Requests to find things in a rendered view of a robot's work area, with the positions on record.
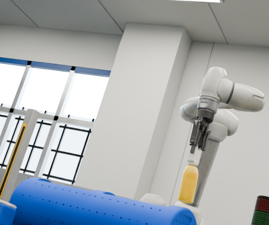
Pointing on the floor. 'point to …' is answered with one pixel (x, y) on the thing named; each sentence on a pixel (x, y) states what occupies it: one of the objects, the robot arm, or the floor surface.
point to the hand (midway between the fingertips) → (194, 156)
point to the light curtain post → (17, 155)
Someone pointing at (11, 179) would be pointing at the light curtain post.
